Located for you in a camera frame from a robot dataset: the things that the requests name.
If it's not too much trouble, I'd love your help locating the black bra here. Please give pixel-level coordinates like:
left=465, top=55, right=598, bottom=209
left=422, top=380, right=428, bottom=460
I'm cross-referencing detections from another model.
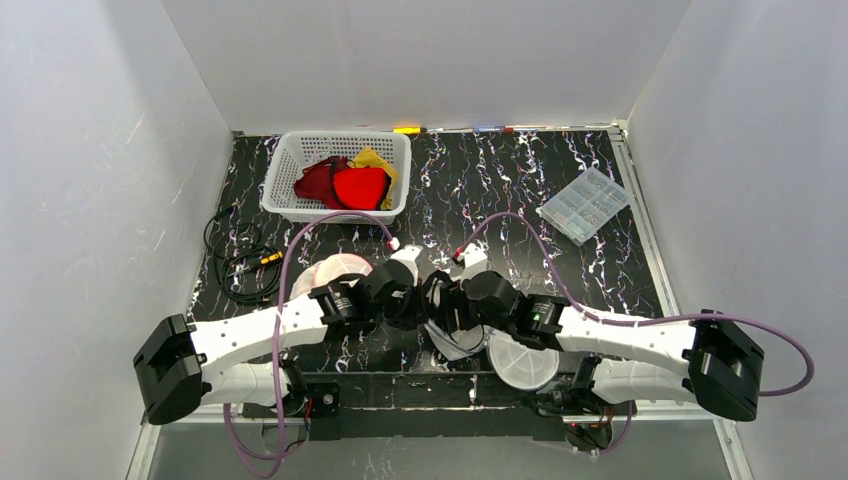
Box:
left=421, top=271, right=454, bottom=327

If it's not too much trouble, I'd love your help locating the bright red bra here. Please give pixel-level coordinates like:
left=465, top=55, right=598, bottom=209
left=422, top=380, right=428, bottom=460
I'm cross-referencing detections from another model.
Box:
left=332, top=167, right=391, bottom=211

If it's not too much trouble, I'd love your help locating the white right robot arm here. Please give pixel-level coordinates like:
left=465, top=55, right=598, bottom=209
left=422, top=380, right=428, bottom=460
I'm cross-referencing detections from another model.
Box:
left=423, top=271, right=765, bottom=422

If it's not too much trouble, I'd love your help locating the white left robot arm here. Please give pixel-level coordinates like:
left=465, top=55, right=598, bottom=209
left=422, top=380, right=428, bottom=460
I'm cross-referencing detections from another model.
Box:
left=132, top=246, right=421, bottom=425

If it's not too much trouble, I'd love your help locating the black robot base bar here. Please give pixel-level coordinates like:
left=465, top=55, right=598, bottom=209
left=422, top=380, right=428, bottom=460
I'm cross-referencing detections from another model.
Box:
left=241, top=374, right=614, bottom=452

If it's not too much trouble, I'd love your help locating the white pink-trim laundry bag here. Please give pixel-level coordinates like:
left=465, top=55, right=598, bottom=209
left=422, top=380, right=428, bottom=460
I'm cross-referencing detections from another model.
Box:
left=289, top=253, right=373, bottom=299

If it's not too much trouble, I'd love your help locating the dark red bra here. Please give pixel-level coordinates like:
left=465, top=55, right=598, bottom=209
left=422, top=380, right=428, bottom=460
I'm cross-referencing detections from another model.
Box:
left=294, top=156, right=349, bottom=209

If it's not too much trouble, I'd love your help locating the yellow bra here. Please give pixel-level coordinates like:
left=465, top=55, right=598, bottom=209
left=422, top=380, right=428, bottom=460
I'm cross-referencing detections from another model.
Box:
left=349, top=147, right=399, bottom=210

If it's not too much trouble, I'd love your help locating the clear plastic parts box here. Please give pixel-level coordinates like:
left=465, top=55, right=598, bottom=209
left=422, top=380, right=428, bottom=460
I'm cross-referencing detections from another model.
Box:
left=536, top=167, right=629, bottom=246

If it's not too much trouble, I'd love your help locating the white plastic basket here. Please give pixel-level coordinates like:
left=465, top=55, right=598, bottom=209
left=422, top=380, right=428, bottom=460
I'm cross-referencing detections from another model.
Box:
left=260, top=130, right=412, bottom=225

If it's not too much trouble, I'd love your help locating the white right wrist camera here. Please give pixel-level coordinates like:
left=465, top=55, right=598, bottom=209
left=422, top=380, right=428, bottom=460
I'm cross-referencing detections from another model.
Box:
left=451, top=242, right=488, bottom=282

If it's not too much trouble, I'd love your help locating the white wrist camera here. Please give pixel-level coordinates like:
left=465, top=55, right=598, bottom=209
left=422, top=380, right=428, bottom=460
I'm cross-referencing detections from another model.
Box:
left=388, top=237, right=423, bottom=280
left=451, top=242, right=488, bottom=282

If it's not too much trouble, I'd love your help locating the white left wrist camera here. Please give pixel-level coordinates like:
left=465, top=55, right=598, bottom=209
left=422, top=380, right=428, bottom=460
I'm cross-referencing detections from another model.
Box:
left=388, top=237, right=423, bottom=280

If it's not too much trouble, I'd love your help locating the black coiled cable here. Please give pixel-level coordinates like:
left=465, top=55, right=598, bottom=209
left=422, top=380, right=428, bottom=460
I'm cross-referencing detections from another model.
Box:
left=201, top=205, right=286, bottom=306

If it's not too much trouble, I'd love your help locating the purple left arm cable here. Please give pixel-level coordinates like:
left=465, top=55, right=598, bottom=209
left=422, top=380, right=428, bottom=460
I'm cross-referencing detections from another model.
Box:
left=221, top=211, right=399, bottom=480

